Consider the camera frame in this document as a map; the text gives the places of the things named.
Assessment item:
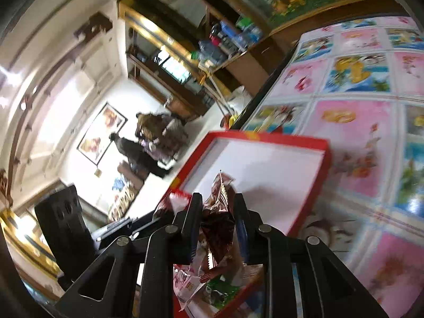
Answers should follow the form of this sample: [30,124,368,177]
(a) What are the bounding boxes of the white plastic bucket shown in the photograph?
[228,85,252,113]

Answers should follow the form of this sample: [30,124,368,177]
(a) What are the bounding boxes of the yellow broom and dustpan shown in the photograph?
[200,73,239,130]

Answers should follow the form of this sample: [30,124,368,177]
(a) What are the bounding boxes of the colourful fruit pattern tablecloth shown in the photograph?
[244,16,423,317]

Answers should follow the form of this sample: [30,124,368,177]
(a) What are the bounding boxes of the seated person brown jacket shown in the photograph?
[135,113,188,164]

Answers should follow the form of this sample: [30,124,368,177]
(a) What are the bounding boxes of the framed wall picture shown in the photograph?
[77,103,128,165]

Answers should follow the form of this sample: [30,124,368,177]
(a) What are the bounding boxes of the brown Manny chocolate packet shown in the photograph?
[200,171,242,284]

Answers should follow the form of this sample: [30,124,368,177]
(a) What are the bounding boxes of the wooden sideboard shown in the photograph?
[213,0,408,95]

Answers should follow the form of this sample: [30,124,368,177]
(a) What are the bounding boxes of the bottles on sideboard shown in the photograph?
[191,16,263,68]

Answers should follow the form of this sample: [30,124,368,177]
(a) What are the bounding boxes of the pink Lotso bear snack packet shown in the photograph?
[173,264,206,310]

